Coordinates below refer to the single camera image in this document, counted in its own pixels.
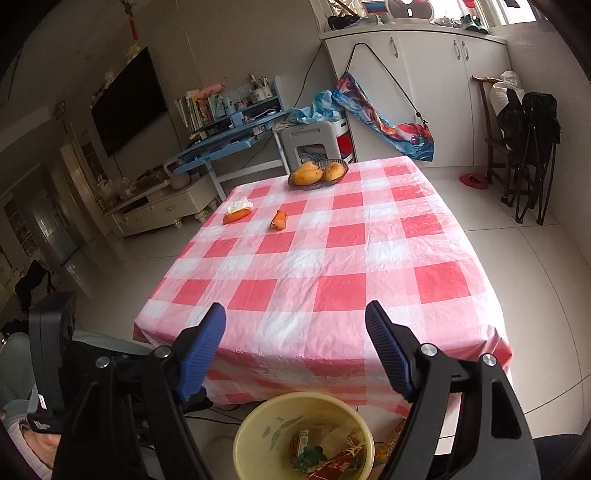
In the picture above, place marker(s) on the oval fruit basket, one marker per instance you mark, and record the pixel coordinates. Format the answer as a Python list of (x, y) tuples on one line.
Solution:
[(318, 184)]

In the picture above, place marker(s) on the yellow mango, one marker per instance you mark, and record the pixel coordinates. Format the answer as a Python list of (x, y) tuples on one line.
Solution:
[(334, 171), (313, 164), (305, 175)]

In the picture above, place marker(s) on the window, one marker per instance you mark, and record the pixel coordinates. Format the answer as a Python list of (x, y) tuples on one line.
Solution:
[(498, 11)]

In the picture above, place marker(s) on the colourful printed hanging bag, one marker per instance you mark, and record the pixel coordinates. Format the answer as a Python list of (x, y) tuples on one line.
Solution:
[(383, 124)]

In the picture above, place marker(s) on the dark cloth pile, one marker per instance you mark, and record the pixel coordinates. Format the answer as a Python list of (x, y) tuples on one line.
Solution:
[(341, 22)]

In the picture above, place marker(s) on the white pen holder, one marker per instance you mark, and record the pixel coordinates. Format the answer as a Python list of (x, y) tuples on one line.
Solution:
[(261, 94)]

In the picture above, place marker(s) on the row of books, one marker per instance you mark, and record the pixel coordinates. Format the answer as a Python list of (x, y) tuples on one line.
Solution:
[(194, 110)]

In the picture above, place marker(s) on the crumpled white tissue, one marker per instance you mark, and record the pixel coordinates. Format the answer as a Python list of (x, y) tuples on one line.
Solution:
[(240, 205)]

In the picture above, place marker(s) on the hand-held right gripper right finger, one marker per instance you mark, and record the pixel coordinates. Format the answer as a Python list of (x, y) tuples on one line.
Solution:
[(390, 350)]

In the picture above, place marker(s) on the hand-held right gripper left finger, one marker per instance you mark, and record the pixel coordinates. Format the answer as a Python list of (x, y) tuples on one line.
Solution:
[(201, 350)]

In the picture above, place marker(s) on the blue study desk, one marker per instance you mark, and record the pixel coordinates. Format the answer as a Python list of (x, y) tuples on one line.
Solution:
[(217, 147)]

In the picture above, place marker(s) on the orange printed wrapper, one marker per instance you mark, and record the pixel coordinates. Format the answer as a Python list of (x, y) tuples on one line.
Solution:
[(390, 445)]

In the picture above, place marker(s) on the clear plastic bag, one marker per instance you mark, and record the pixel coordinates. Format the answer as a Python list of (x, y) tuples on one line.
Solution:
[(115, 191)]

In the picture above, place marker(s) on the white stuffed bag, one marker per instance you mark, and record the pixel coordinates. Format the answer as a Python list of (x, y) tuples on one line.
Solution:
[(501, 99)]

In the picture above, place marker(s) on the green snack wrapper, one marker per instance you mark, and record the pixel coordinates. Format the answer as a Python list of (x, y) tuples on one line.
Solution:
[(309, 457)]

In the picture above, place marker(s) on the pink jug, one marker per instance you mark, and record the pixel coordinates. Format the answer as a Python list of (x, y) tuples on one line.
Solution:
[(178, 181)]

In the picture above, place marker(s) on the yellow plastic bin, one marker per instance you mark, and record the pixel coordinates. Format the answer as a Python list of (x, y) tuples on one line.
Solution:
[(258, 429)]

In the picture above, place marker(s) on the white sneaker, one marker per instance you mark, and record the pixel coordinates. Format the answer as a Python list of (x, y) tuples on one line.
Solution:
[(448, 21)]

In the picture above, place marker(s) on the red slipper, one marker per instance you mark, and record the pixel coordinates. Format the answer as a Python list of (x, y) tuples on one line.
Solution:
[(473, 181)]

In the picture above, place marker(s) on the white plastic stool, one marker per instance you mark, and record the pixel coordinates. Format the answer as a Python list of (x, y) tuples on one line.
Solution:
[(307, 136)]

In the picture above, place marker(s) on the person's left forearm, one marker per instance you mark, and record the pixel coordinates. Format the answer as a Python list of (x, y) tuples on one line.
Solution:
[(14, 369)]

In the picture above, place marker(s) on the green sneaker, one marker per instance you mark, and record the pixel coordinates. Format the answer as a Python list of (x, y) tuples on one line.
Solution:
[(475, 23)]

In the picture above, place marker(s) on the person's left hand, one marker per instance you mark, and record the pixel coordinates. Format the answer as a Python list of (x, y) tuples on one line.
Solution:
[(41, 445)]

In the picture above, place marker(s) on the white storage cart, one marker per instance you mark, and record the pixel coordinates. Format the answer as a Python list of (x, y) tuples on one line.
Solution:
[(345, 138)]

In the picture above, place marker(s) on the white television cabinet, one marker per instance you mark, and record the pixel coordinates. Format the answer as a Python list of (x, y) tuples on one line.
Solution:
[(157, 207)]

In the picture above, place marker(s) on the small orange red packet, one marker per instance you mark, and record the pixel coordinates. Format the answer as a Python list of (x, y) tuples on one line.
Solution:
[(300, 441)]

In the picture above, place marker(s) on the orange peel piece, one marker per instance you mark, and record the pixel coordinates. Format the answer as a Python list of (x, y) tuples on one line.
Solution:
[(279, 220), (235, 217)]

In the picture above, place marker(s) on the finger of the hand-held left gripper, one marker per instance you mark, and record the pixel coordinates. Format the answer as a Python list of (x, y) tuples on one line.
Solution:
[(201, 402)]

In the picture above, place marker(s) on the pink plush toy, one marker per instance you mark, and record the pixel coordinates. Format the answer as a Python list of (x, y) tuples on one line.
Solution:
[(210, 90)]

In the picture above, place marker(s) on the dark wooden chair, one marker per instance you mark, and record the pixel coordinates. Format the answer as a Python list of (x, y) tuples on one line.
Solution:
[(485, 120)]

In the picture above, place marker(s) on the person's leg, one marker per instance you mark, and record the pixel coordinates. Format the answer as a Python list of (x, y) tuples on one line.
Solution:
[(558, 457)]

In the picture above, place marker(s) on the blue plastic bag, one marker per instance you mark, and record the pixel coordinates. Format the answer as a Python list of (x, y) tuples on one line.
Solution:
[(318, 108)]

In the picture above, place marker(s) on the black wall television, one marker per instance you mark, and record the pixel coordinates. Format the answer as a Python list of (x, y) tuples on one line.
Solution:
[(129, 101)]

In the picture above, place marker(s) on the red hanging knot ornament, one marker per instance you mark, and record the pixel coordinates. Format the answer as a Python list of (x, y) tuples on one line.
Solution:
[(134, 23)]

